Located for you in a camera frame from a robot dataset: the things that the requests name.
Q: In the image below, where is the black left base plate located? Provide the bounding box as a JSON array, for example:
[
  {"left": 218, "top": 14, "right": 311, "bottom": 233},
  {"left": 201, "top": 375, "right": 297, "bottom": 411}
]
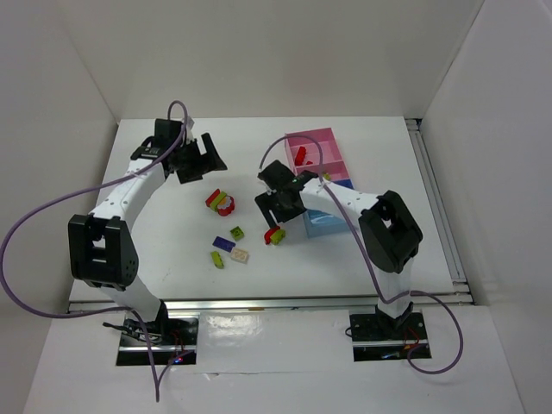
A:
[{"left": 103, "top": 317, "right": 199, "bottom": 367}]

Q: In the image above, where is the green slanted lego brick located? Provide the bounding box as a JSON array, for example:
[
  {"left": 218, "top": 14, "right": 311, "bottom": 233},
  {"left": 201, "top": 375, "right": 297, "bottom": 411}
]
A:
[{"left": 210, "top": 251, "right": 224, "bottom": 269}]

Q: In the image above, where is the green curved lego brick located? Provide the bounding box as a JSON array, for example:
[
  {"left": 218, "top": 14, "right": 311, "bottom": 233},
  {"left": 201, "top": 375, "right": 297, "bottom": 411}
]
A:
[{"left": 271, "top": 229, "right": 285, "bottom": 245}]

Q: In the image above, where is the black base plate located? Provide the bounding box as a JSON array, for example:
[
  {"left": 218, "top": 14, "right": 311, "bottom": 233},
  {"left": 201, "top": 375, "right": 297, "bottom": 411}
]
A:
[
  {"left": 345, "top": 312, "right": 431, "bottom": 362},
  {"left": 103, "top": 317, "right": 199, "bottom": 367}
]

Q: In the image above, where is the beige flat lego brick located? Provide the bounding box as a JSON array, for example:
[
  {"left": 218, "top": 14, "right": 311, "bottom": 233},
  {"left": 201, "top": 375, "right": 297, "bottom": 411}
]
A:
[{"left": 230, "top": 248, "right": 249, "bottom": 264}]

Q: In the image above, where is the green square lego brick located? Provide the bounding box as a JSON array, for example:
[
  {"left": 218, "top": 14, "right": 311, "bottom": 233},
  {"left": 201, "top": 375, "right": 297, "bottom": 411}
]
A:
[{"left": 229, "top": 226, "right": 245, "bottom": 241}]

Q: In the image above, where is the dark blue container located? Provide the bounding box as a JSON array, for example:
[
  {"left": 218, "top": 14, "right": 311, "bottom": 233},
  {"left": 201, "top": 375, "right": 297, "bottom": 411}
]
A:
[{"left": 335, "top": 179, "right": 354, "bottom": 189}]

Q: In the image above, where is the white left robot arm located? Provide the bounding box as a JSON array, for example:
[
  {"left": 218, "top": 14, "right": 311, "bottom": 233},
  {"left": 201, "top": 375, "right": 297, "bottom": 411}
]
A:
[{"left": 68, "top": 133, "right": 227, "bottom": 325}]

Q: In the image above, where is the pink near container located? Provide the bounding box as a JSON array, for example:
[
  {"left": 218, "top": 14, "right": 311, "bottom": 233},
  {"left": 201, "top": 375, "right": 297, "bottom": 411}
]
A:
[{"left": 292, "top": 160, "right": 350, "bottom": 182}]

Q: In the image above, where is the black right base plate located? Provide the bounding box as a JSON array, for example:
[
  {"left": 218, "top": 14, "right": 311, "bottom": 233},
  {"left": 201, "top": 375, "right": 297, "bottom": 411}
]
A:
[{"left": 345, "top": 312, "right": 431, "bottom": 362}]

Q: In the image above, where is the red curved lego brick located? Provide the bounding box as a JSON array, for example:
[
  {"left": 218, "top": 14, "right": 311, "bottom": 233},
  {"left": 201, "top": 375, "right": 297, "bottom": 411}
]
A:
[{"left": 263, "top": 226, "right": 280, "bottom": 245}]

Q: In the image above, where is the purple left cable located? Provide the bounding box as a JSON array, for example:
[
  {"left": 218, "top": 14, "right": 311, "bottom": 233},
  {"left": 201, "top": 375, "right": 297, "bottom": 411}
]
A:
[{"left": 0, "top": 100, "right": 193, "bottom": 402}]

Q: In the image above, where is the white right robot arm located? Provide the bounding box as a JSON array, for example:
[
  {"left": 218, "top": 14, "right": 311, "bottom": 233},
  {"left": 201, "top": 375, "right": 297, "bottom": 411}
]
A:
[{"left": 254, "top": 160, "right": 423, "bottom": 330}]

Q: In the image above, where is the aluminium front rail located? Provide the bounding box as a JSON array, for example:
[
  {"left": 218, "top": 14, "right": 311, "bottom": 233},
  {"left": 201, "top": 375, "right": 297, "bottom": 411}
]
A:
[{"left": 68, "top": 291, "right": 474, "bottom": 313}]

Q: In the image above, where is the purple flat lego brick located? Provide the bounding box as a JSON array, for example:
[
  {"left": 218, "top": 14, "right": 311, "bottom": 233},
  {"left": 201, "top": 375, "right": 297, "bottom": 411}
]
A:
[{"left": 212, "top": 236, "right": 235, "bottom": 253}]

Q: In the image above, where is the red long lego brick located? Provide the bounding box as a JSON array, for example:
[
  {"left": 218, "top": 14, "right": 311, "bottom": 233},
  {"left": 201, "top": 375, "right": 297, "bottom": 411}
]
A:
[{"left": 294, "top": 146, "right": 307, "bottom": 166}]

